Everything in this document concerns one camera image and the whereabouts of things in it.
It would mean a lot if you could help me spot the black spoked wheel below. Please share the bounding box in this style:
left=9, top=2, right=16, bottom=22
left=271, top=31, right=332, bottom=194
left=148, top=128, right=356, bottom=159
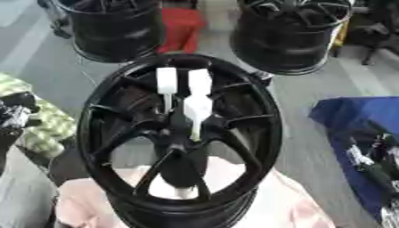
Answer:
left=76, top=53, right=286, bottom=228

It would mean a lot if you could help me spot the black wheeled chair base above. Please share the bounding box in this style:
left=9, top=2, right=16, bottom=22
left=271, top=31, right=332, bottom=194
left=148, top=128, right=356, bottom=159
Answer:
left=36, top=0, right=75, bottom=40

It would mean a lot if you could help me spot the red object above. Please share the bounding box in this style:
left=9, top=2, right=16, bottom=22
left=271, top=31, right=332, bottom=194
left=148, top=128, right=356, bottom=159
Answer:
left=156, top=6, right=208, bottom=55

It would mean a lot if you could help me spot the black wheel rim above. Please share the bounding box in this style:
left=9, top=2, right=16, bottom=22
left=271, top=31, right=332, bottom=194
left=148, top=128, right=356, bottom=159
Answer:
left=50, top=0, right=168, bottom=64
left=229, top=0, right=355, bottom=77

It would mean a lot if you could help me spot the yellow object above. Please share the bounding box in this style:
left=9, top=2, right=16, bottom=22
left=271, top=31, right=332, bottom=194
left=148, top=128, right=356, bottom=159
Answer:
left=333, top=20, right=351, bottom=48

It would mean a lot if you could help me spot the black office chair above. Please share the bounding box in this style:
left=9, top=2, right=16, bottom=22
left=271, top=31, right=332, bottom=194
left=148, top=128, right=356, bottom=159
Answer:
left=331, top=0, right=399, bottom=67

